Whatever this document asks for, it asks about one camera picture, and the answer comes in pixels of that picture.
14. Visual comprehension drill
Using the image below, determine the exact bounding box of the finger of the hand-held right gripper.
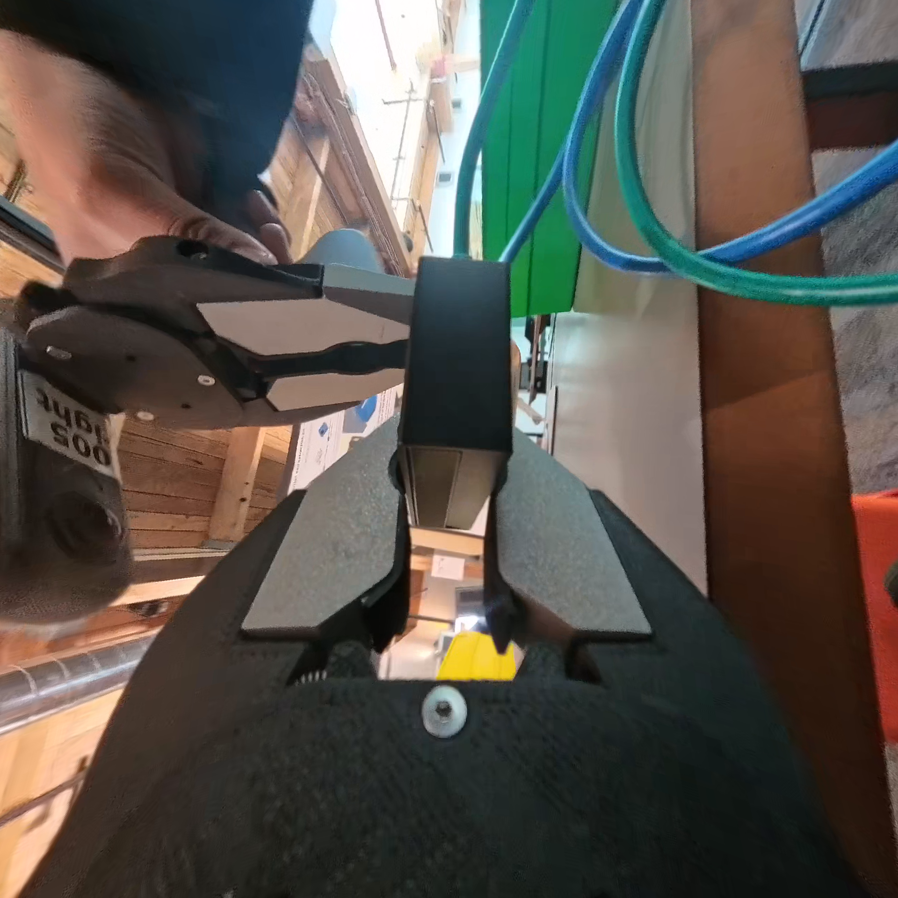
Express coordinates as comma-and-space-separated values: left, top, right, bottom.
242, 344, 409, 415
196, 263, 419, 360

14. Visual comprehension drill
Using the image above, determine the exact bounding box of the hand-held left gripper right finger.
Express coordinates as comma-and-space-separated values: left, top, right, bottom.
484, 428, 653, 653

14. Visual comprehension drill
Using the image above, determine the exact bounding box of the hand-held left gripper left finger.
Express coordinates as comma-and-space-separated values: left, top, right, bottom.
240, 414, 409, 646

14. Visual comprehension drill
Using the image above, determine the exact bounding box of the black ethernet switch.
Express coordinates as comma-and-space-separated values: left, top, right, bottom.
398, 256, 513, 530

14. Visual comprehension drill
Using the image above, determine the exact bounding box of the yellow plastic bin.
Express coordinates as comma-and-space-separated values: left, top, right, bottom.
435, 631, 524, 681

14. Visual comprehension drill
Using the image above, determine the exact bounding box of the blue ethernet cable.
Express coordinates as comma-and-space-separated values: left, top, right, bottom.
498, 0, 898, 276

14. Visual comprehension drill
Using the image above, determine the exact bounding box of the green plastic bin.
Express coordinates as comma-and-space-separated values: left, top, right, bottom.
480, 0, 618, 318

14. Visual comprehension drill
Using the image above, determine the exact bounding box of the green ethernet cable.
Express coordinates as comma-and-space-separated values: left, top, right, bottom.
452, 0, 898, 310

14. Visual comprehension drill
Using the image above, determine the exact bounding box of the person's right forearm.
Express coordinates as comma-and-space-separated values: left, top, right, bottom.
0, 0, 314, 211

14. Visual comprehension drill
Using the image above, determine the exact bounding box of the person's right hand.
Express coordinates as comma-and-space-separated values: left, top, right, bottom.
0, 31, 293, 265

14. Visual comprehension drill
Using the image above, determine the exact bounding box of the printed instruction sheet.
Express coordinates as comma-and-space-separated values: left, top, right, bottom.
288, 391, 402, 493

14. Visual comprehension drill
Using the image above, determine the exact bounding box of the plain orange traffic cone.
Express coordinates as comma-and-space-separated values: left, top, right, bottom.
852, 491, 898, 746

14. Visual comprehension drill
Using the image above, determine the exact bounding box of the silver duct pipe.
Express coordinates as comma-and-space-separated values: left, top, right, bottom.
0, 631, 159, 734

